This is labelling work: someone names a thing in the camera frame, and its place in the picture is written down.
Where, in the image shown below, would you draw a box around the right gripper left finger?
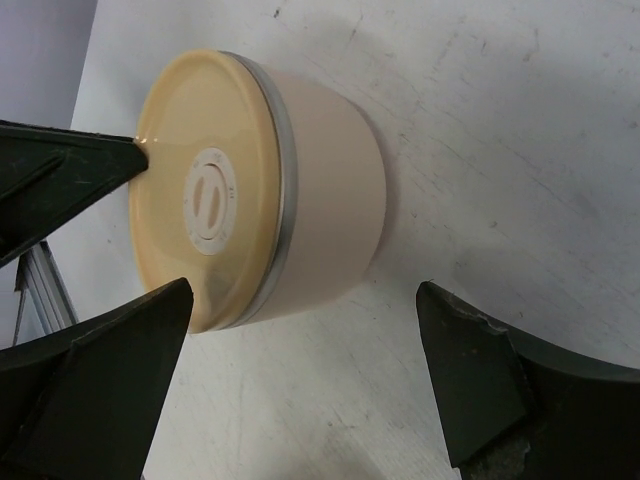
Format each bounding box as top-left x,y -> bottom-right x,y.
1,278 -> 194,479

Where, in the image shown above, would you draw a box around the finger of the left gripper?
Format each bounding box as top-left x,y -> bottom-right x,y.
1,120 -> 148,266

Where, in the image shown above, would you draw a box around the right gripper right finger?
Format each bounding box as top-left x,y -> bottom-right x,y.
416,282 -> 639,479

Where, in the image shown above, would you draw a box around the wooden lid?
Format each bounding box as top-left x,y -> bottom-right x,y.
129,50 -> 281,333

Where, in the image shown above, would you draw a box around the steel lunch bowl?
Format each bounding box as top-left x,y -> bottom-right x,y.
220,52 -> 387,329

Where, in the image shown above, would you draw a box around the aluminium frame rails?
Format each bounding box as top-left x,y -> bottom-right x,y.
12,241 -> 78,346

